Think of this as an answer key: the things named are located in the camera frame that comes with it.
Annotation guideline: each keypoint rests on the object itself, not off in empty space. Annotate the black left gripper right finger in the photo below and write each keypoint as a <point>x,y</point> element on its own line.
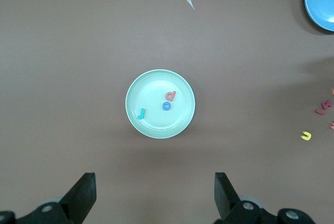
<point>227,203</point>

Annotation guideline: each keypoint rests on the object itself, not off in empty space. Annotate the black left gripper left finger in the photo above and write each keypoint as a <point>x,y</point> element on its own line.
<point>83,195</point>

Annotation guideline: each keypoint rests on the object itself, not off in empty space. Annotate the teal foam letter j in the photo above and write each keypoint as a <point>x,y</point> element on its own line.
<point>142,111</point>

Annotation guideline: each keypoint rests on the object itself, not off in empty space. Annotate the blue foam letter o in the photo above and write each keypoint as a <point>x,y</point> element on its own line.
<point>163,106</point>

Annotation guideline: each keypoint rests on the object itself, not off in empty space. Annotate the pink foam letter p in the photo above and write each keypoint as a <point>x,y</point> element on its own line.
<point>174,94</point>

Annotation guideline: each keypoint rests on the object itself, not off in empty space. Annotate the yellow foam letter n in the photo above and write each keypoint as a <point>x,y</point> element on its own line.
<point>310,135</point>

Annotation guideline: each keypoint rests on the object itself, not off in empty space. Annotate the green round plate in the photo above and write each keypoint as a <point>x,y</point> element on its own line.
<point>154,91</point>

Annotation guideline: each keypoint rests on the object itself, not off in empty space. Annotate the pink foam letter f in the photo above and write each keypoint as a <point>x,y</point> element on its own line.
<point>332,126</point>

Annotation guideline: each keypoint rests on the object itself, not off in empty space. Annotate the dark red foam letter l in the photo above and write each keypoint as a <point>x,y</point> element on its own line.
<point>320,111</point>

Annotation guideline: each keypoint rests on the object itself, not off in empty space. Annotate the dark red foam letter k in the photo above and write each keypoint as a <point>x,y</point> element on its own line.
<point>326,106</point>

